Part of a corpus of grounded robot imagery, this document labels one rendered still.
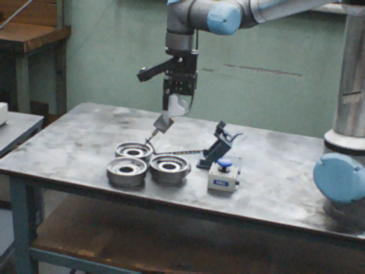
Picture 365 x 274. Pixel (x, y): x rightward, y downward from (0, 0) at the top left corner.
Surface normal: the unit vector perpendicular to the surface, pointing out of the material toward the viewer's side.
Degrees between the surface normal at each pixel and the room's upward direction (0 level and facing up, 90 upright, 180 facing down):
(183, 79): 90
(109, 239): 0
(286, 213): 0
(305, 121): 90
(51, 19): 90
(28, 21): 90
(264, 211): 0
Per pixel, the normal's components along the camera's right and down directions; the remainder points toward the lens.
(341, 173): -0.62, 0.38
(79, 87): -0.23, 0.36
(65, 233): 0.07, -0.92
